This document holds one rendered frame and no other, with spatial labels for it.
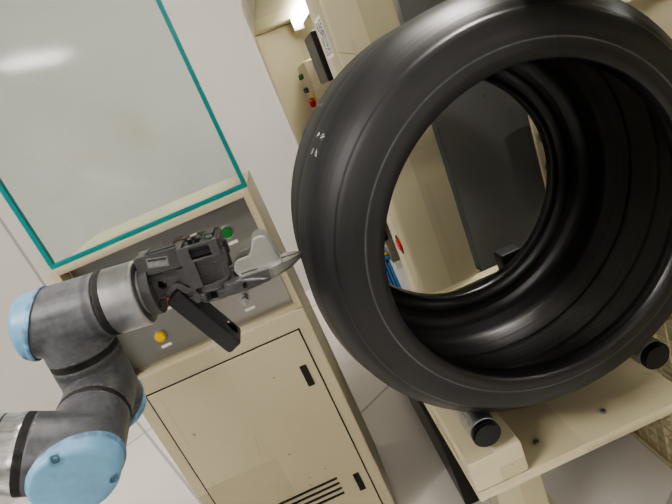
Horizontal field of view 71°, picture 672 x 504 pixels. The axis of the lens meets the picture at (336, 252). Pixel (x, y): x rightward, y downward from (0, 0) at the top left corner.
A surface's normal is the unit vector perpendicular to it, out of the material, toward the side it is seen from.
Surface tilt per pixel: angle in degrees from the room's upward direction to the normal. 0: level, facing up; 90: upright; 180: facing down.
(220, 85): 90
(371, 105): 52
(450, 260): 90
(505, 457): 90
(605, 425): 0
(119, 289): 58
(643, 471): 0
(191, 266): 90
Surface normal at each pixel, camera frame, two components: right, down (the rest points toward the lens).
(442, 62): 0.05, 0.15
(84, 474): 0.37, 0.30
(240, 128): 0.60, 0.04
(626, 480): -0.36, -0.87
